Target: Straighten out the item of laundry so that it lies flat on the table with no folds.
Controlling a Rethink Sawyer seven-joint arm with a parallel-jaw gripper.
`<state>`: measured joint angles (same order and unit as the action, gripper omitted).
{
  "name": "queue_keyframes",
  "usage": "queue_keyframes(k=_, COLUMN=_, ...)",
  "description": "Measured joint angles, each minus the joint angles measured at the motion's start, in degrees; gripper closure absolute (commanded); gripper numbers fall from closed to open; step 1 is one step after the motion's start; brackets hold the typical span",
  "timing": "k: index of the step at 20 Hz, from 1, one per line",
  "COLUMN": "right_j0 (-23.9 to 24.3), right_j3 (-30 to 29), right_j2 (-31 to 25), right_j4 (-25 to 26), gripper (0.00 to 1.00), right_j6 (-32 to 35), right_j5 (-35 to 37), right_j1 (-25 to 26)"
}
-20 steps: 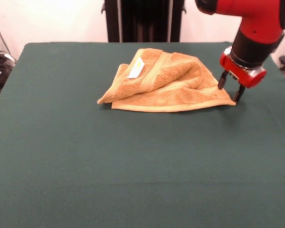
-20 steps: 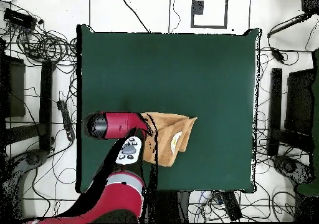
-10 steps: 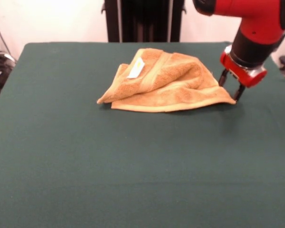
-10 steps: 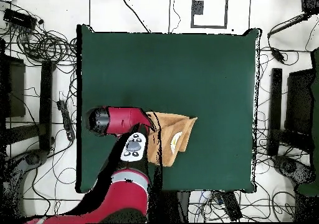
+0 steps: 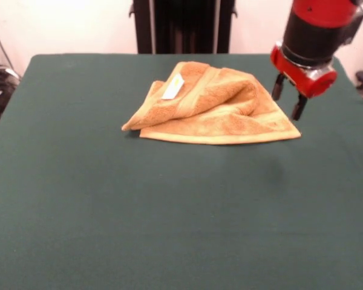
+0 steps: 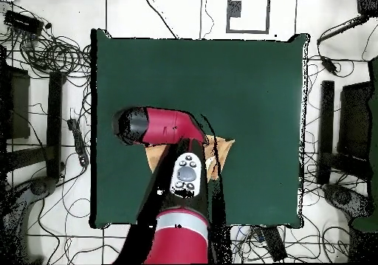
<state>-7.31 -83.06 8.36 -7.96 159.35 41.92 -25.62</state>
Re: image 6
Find orange terry towel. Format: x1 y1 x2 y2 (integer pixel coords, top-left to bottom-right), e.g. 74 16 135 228
145 134 236 183

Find dark green table cloth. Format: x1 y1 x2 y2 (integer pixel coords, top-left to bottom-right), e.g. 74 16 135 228
90 28 310 230

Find black power strip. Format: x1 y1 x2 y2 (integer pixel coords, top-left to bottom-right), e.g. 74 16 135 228
66 117 90 168

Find black power brick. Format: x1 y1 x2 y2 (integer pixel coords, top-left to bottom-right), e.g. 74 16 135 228
261 225 288 262

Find black power adapter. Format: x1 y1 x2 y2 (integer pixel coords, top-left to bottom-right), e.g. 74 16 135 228
320 55 340 75

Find grey tripod base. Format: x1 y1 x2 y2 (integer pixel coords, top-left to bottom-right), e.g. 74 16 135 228
0 176 58 264
322 183 372 218

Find black multi-port hub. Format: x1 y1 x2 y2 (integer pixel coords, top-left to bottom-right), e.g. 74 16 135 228
4 9 44 36

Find black box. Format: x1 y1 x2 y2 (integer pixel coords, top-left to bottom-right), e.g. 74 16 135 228
356 0 378 17

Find black metal stand frame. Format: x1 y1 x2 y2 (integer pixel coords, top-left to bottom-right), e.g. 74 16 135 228
316 80 374 186
0 46 65 180

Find tangled black cables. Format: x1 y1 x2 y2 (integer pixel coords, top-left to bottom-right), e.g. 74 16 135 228
0 0 92 81

